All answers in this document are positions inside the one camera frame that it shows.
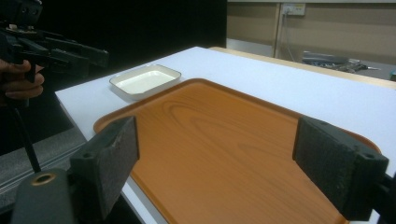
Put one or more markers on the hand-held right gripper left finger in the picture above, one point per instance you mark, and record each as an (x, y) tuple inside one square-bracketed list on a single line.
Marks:
[(107, 155)]

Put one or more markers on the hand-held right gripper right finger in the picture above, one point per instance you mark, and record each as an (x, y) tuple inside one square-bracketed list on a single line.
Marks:
[(330, 165)]

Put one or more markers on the white rectangular dish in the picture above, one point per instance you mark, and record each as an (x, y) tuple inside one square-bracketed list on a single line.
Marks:
[(144, 81)]

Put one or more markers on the pile of grey equipment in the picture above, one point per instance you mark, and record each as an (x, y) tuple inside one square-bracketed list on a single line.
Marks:
[(336, 61)]

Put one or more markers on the teal object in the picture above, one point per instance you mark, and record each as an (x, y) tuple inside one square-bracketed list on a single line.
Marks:
[(393, 75)]

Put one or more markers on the brown wooden tray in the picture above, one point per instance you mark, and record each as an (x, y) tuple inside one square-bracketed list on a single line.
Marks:
[(218, 149)]

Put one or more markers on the white wall socket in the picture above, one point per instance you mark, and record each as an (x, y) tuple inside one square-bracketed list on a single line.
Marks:
[(293, 8)]

